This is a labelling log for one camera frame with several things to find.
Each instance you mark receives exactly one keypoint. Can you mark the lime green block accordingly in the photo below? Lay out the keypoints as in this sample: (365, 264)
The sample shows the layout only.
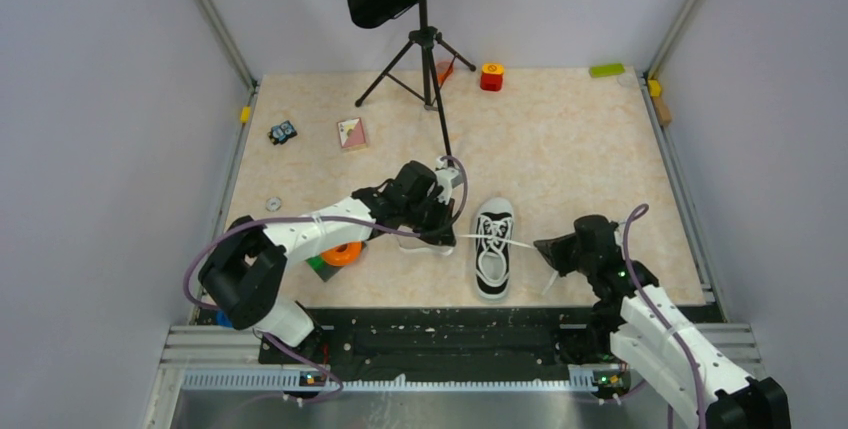
(607, 70)

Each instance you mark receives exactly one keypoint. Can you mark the grey base plate green block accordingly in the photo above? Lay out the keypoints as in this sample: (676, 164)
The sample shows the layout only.
(324, 270)

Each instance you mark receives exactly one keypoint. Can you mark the white slotted cable duct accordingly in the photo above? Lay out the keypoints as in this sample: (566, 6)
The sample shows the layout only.
(300, 380)

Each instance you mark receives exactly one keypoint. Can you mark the orange plastic cup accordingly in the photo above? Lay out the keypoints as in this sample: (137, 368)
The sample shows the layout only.
(444, 70)

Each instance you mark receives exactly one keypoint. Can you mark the wooden block right rail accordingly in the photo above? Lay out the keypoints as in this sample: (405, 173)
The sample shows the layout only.
(663, 112)

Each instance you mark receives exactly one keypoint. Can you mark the blue toy car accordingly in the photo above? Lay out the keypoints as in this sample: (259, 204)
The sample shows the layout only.
(222, 320)

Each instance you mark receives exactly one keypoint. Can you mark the red yellow button block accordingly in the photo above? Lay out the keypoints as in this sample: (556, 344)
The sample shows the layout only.
(492, 77)

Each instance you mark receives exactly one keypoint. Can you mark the pink white card box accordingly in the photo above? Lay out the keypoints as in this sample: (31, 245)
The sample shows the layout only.
(352, 134)

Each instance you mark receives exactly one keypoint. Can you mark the small black blue toy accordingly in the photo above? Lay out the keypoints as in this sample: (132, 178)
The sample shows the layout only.
(281, 133)

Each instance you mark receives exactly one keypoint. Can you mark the yellow corner clip right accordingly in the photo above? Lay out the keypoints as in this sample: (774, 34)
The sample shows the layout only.
(655, 88)

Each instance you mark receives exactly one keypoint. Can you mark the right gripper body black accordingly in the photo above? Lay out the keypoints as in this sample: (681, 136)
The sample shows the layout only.
(585, 262)

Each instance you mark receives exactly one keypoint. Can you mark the orange ring toy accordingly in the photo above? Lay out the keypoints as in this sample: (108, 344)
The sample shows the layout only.
(343, 255)

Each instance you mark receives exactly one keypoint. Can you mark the small silver ring washer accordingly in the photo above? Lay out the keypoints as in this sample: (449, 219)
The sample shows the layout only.
(273, 204)

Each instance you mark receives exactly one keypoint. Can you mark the black white sneaker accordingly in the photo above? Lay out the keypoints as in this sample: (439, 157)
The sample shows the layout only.
(492, 239)

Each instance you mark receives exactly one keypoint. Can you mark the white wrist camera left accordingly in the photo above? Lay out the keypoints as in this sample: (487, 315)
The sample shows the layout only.
(448, 178)

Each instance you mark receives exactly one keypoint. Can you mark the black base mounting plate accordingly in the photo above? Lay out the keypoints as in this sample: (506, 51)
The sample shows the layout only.
(492, 344)

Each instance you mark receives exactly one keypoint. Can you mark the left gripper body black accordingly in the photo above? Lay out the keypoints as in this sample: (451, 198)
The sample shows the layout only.
(431, 219)

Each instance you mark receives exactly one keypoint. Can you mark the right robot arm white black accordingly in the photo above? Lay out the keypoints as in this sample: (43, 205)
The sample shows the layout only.
(635, 322)

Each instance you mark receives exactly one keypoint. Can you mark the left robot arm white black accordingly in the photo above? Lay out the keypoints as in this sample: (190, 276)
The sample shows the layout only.
(242, 270)

